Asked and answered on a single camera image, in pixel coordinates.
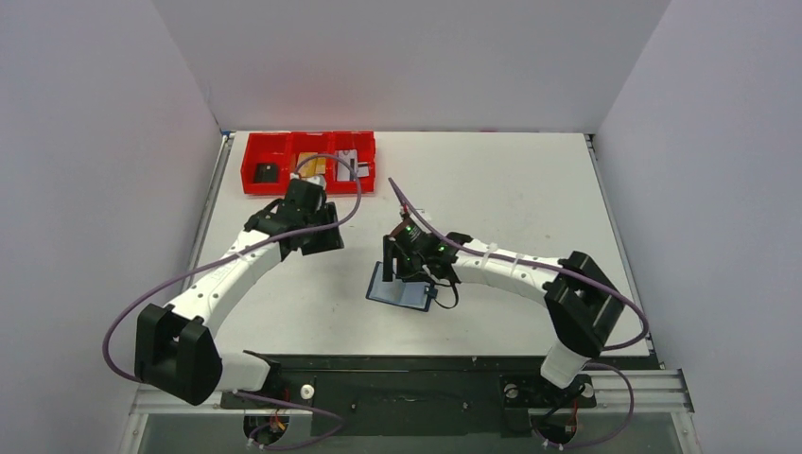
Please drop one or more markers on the red three-compartment bin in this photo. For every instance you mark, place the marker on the red three-compartment bin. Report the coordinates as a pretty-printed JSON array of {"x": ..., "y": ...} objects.
[{"x": 283, "y": 148}]

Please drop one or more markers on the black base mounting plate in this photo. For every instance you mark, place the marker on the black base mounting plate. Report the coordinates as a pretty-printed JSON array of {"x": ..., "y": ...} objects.
[{"x": 420, "y": 396}]

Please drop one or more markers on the gold cards in bin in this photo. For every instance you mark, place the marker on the gold cards in bin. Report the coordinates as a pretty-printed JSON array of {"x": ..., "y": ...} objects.
[{"x": 310, "y": 164}]

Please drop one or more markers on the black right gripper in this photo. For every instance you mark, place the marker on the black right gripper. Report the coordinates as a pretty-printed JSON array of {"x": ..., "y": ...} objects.
[{"x": 397, "y": 261}]

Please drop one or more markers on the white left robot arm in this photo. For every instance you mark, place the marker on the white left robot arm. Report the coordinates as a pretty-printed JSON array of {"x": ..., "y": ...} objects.
[{"x": 175, "y": 348}]

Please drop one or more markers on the navy blue card holder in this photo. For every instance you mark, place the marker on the navy blue card holder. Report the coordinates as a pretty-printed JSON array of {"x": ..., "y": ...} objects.
[{"x": 416, "y": 296}]

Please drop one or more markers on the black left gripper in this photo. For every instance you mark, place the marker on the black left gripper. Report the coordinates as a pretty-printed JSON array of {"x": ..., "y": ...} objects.
[{"x": 330, "y": 241}]

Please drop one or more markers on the black card in bin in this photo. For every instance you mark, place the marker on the black card in bin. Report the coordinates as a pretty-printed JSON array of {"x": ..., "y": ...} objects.
[{"x": 265, "y": 173}]

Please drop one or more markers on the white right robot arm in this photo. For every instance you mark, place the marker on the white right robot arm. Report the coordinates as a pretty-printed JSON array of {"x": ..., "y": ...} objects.
[{"x": 577, "y": 295}]

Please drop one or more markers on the aluminium frame rail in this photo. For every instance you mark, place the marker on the aluminium frame rail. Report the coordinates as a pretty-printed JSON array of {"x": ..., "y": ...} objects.
[{"x": 653, "y": 391}]

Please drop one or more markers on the silver cards in bin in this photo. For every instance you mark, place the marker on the silver cards in bin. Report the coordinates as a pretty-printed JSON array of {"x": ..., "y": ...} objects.
[{"x": 349, "y": 167}]

